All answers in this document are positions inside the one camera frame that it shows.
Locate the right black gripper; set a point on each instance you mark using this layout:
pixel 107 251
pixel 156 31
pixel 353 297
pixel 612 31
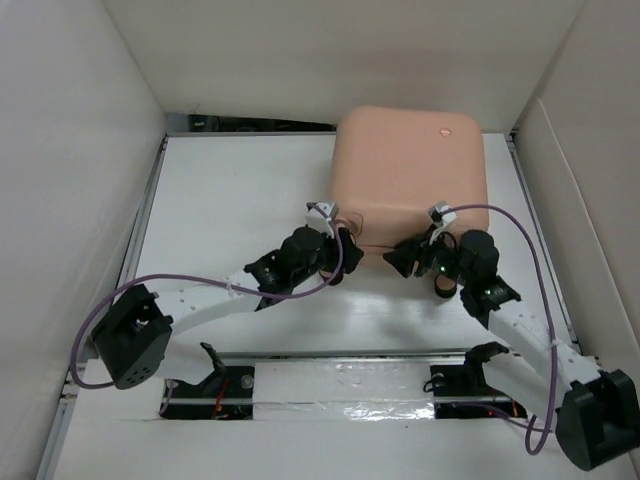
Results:
pixel 403 256

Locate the background electronics box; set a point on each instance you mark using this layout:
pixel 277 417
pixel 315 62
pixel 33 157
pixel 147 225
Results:
pixel 198 123

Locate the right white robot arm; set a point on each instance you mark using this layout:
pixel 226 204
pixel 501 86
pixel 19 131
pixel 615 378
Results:
pixel 593 413

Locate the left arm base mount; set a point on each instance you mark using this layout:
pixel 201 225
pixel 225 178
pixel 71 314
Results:
pixel 210 385

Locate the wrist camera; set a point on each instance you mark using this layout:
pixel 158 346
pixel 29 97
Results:
pixel 320 216
pixel 442 216

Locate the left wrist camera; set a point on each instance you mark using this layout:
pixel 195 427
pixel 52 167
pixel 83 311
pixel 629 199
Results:
pixel 320 216

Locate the pink hard-shell suitcase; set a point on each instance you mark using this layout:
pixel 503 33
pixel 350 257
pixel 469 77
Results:
pixel 390 166

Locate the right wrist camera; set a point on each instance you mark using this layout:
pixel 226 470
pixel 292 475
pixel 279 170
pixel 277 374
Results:
pixel 442 216

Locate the aluminium rail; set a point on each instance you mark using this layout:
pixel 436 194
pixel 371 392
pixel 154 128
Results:
pixel 326 383

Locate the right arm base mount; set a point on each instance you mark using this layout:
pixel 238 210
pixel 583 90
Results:
pixel 460 391

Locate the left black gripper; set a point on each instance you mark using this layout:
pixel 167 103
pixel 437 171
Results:
pixel 351 256

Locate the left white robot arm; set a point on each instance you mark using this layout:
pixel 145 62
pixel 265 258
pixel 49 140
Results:
pixel 133 337

